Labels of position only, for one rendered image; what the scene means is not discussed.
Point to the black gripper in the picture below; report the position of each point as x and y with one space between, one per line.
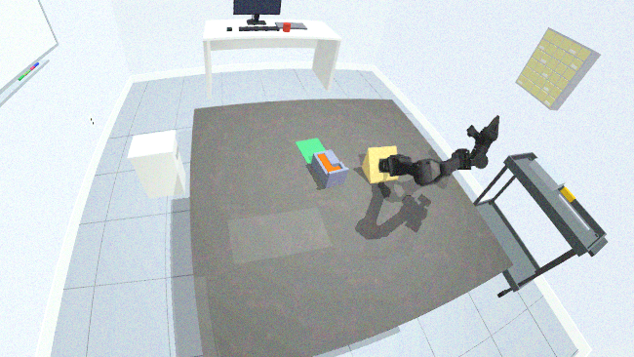
489 135

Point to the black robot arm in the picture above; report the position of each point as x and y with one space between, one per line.
400 165

